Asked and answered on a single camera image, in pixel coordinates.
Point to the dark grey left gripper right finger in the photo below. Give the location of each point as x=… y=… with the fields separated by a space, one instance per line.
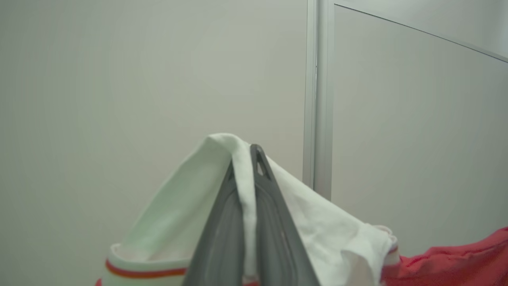
x=278 y=254

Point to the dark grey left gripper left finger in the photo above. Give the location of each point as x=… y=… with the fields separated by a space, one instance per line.
x=218 y=254

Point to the red shirt with white sleeves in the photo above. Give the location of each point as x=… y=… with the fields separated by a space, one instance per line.
x=178 y=222

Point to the grey double partition post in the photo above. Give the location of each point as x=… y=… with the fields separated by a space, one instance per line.
x=319 y=99

